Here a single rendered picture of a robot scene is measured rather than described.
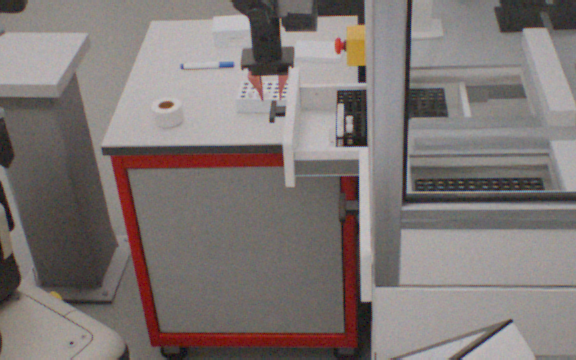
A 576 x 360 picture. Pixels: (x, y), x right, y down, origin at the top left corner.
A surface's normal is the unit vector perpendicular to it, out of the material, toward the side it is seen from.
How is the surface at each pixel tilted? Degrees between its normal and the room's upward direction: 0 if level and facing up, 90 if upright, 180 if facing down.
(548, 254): 90
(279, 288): 90
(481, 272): 90
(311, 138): 0
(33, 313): 0
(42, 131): 90
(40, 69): 0
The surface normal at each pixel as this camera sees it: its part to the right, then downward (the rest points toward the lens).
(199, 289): -0.06, 0.59
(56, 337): -0.06, -0.80
